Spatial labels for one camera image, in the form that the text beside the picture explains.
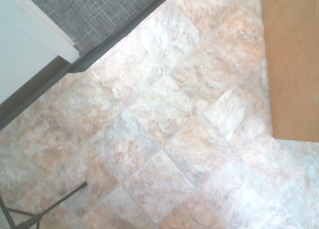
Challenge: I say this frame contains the black tripod stand legs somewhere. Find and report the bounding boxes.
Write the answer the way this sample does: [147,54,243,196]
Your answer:
[0,181,89,229]

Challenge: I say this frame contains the black threshold strip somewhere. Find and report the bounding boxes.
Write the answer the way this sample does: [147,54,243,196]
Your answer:
[70,0,179,75]

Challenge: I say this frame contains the grey woven carpet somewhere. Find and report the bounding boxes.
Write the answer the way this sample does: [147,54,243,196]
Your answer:
[20,0,174,59]

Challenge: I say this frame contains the brown wooden door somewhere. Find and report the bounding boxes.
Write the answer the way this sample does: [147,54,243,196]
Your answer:
[260,0,319,142]

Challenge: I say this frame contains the black baseboard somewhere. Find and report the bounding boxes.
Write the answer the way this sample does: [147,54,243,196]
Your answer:
[0,55,73,130]

